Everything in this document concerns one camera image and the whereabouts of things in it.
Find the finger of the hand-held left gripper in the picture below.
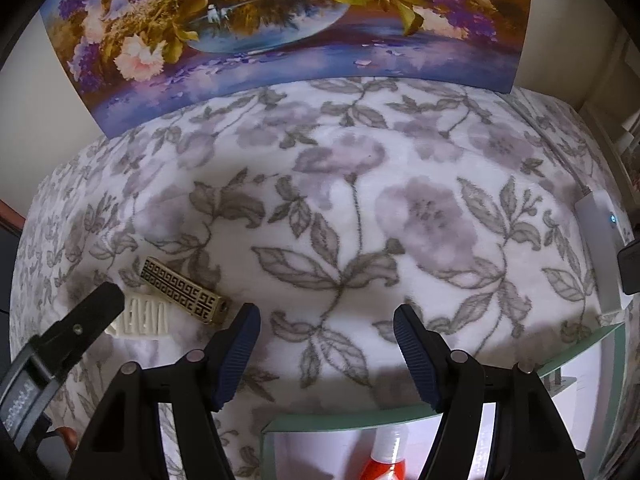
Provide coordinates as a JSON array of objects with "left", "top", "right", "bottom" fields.
[{"left": 29, "top": 281, "right": 126, "bottom": 380}]

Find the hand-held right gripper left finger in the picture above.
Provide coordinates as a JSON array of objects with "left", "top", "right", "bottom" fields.
[{"left": 65, "top": 302, "right": 262, "bottom": 480}]

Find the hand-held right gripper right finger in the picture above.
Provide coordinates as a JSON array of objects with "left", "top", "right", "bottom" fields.
[{"left": 392, "top": 304, "right": 586, "bottom": 480}]

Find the cream hair claw clip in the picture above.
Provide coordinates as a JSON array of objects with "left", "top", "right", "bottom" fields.
[{"left": 104, "top": 291, "right": 173, "bottom": 338}]

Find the gold patterned hair clip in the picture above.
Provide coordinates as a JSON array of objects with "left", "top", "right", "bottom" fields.
[{"left": 139, "top": 256, "right": 232, "bottom": 328}]

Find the red and white tube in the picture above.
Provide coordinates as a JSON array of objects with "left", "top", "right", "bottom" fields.
[{"left": 359, "top": 422, "right": 411, "bottom": 480}]

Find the teal-rimmed white tray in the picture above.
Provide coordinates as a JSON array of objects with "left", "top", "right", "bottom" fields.
[{"left": 260, "top": 322, "right": 628, "bottom": 480}]

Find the brown wooden furniture edge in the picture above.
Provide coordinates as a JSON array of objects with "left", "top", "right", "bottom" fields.
[{"left": 0, "top": 199, "right": 26, "bottom": 233}]

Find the white power strip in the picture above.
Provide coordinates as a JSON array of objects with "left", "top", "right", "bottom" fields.
[{"left": 574, "top": 187, "right": 636, "bottom": 317}]

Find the black charger adapter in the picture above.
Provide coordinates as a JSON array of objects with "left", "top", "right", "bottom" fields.
[{"left": 617, "top": 240, "right": 640, "bottom": 296}]

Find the flower painting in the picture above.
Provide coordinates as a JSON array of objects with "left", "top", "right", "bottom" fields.
[{"left": 40, "top": 0, "right": 533, "bottom": 137}]

